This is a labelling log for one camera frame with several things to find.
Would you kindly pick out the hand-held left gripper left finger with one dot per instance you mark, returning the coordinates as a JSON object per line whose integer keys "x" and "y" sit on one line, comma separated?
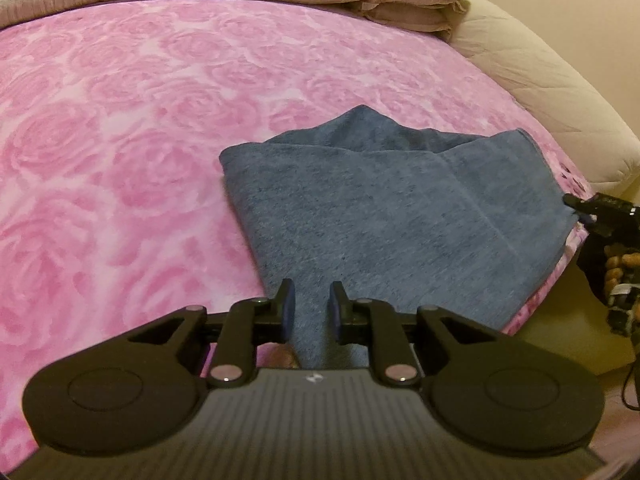
{"x": 287, "y": 312}

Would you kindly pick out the white quilted headboard cushion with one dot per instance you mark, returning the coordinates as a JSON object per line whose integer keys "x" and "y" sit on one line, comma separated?
{"x": 550, "y": 85}

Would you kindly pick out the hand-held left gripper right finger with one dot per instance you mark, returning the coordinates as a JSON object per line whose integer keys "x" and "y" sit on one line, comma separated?
{"x": 336, "y": 312}

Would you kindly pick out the pink rose print blanket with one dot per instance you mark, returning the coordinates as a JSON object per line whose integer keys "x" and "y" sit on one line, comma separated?
{"x": 125, "y": 135}

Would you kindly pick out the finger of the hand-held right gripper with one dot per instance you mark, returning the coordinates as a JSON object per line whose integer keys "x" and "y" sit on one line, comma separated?
{"x": 615, "y": 212}

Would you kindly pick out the blue denim jeans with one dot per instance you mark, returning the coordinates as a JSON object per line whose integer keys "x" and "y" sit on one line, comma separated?
{"x": 375, "y": 210}

